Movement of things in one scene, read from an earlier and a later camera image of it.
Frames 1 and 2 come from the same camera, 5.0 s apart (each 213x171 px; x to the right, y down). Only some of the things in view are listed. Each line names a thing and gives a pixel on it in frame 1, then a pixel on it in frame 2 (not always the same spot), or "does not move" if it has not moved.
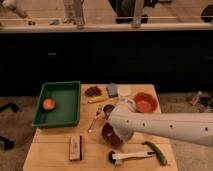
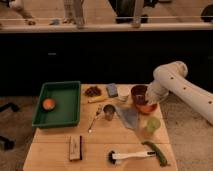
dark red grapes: x=93 y=91 does not move
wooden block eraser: x=76 y=148 does not move
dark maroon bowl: x=110 y=135 -> x=139 y=92
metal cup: x=107 y=109 does not move
